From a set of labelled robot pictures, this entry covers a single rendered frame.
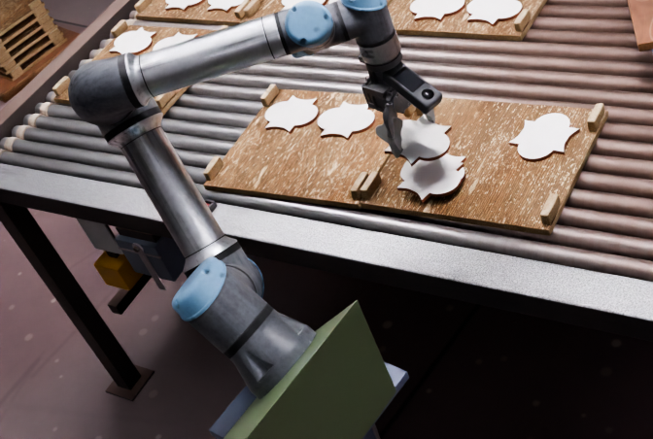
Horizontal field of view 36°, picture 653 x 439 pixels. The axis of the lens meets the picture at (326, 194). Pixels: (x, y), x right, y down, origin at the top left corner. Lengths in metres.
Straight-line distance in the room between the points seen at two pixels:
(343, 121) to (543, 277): 0.67
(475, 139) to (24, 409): 1.94
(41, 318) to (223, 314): 2.11
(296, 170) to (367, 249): 0.31
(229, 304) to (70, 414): 1.73
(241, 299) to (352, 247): 0.37
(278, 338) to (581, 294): 0.53
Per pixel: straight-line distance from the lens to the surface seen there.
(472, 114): 2.23
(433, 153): 1.99
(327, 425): 1.69
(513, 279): 1.88
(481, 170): 2.08
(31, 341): 3.74
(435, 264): 1.94
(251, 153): 2.35
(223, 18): 2.92
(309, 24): 1.70
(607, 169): 2.06
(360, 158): 2.20
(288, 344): 1.73
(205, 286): 1.74
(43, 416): 3.47
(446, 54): 2.46
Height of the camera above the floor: 2.27
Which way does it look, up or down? 38 degrees down
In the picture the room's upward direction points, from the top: 23 degrees counter-clockwise
